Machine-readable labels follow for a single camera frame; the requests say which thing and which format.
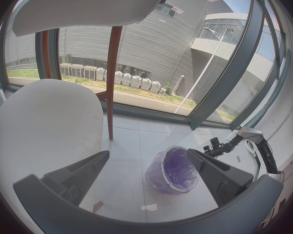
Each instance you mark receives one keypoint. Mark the white trash bin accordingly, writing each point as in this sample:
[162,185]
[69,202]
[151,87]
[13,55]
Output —
[166,180]

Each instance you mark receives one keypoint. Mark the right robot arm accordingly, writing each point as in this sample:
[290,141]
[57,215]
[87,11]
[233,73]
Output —
[266,152]

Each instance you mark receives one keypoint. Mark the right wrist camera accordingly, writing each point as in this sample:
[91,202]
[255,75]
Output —
[214,142]

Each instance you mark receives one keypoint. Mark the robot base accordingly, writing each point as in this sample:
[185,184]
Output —
[277,178]

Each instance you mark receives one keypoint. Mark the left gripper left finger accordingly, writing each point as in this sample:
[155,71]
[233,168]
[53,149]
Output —
[73,179]

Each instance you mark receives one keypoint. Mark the white green plastic basin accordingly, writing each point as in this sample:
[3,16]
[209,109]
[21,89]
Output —
[249,148]

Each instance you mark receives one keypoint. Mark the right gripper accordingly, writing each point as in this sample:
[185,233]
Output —
[214,152]

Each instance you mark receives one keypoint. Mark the white cushioned wooden chair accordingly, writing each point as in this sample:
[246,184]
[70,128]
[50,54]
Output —
[46,130]

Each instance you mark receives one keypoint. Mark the purple plastic bag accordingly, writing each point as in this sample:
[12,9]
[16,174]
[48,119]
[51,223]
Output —
[156,177]

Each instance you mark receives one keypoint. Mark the window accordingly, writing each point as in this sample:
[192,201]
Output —
[241,57]

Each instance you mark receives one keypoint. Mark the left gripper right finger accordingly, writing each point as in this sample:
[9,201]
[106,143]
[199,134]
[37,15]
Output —
[224,179]

